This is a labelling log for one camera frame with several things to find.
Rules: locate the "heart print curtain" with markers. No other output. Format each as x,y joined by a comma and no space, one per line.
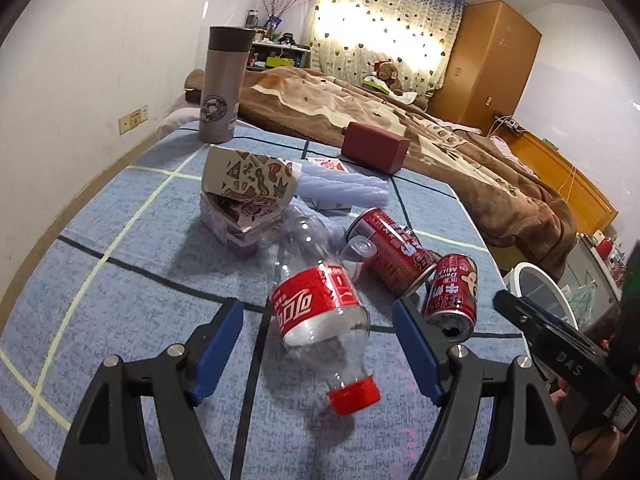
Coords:
380,15

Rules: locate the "grey thermos flask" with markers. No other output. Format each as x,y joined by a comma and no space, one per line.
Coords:
222,85

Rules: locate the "clear plastic cup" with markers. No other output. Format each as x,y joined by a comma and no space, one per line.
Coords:
357,255

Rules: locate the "brown patterned blanket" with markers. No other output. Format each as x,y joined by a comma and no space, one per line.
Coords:
450,160

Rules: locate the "cluttered shelf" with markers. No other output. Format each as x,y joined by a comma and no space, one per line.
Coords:
280,55

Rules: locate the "yellowed wall socket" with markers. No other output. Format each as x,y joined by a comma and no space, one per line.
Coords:
134,119

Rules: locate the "white rimmed trash bin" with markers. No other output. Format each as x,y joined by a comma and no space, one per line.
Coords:
520,275

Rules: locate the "crushed pink paper box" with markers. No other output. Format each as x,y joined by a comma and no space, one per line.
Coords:
235,225

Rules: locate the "green tissue box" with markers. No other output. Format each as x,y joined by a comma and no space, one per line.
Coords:
372,84

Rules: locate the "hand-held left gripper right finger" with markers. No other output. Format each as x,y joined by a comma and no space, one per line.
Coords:
410,345

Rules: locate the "clear plastic cola bottle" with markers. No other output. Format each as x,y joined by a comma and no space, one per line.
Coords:
315,305

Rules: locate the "pink bed sheet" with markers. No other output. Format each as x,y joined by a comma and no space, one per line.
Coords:
177,120

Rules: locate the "dark red box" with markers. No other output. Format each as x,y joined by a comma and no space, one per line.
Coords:
375,147

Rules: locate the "person's right hand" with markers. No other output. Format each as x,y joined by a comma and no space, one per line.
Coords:
597,455

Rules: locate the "patterned white paper box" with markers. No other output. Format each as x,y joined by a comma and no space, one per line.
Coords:
250,175

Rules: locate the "teddy bear with red hat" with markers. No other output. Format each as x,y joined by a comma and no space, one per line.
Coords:
386,76

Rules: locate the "strawberry print carton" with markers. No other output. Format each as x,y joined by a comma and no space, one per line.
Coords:
325,162

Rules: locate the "wooden wardrobe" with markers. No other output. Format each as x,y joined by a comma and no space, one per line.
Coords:
490,60

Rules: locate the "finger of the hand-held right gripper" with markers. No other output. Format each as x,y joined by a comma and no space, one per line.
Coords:
550,335

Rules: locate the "green plastic bag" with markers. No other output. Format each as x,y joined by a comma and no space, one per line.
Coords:
592,305

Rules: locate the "small red can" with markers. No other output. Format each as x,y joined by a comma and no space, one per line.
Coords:
452,295

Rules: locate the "wooden headboard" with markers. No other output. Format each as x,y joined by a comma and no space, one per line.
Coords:
560,170

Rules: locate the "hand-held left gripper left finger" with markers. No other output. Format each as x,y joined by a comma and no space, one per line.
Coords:
225,345

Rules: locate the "lilac foam net sleeve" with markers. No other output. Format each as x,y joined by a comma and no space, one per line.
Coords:
322,172
345,192

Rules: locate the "large dented red can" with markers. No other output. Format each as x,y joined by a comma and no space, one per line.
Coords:
390,255

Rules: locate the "purple flower branches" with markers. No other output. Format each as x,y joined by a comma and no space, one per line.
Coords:
280,2

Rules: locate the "blue checked cloth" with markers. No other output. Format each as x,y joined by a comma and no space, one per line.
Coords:
125,260

